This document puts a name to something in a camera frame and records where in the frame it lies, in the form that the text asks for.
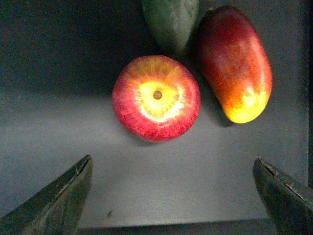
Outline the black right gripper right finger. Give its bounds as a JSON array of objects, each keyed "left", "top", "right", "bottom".
[{"left": 252, "top": 158, "right": 313, "bottom": 235}]

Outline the green avocado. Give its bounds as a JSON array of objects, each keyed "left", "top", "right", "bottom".
[{"left": 141, "top": 0, "right": 200, "bottom": 57}]

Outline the red yellow apple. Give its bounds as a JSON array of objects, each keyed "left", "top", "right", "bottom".
[{"left": 112, "top": 55, "right": 201, "bottom": 142}]

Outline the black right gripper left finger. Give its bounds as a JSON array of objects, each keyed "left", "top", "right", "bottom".
[{"left": 0, "top": 155, "right": 93, "bottom": 235}]

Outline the black front display tray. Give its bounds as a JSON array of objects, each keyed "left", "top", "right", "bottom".
[{"left": 0, "top": 0, "right": 310, "bottom": 235}]

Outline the red yellow mango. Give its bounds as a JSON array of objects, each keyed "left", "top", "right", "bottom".
[{"left": 195, "top": 6, "right": 272, "bottom": 124}]

